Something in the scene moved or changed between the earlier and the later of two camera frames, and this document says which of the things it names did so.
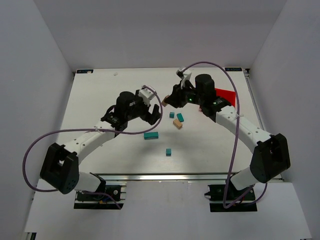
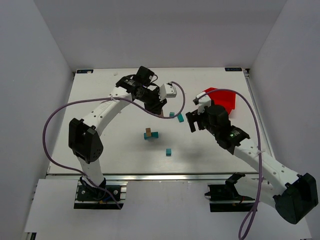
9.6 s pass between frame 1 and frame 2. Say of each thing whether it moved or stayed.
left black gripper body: moved
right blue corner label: stayed
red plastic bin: stayed
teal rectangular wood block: stayed
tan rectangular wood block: moved
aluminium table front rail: stayed
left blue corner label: stayed
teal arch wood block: stayed
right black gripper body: moved
